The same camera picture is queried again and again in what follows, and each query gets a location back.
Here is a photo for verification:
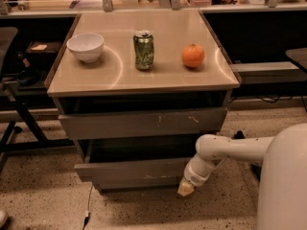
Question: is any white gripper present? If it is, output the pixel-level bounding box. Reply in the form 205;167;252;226
177;164;208;196

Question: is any grey drawer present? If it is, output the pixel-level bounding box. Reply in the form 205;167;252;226
74;136;205;183
59;107;227;140

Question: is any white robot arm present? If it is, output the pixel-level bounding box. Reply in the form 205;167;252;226
177;124;307;230

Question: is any grey drawer cabinet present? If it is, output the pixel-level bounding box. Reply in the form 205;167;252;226
48;10;239;191

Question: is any grey top drawer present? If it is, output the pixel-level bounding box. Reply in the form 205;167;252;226
59;107;227;140

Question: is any orange fruit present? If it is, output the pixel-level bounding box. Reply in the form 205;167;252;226
181;44;204;68

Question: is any green soda can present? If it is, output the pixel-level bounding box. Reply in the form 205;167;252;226
133;31;154;70

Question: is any white ceramic bowl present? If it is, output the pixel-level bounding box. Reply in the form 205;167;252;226
66;33;105;62

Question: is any dark round side table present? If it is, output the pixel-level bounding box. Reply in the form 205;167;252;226
286;48;307;74

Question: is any white shoe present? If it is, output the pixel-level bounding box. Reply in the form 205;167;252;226
0;210;9;228

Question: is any black chair with base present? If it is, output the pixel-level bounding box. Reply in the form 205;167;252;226
0;27;74;165

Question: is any white floor cable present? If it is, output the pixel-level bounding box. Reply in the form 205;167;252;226
82;184;95;230

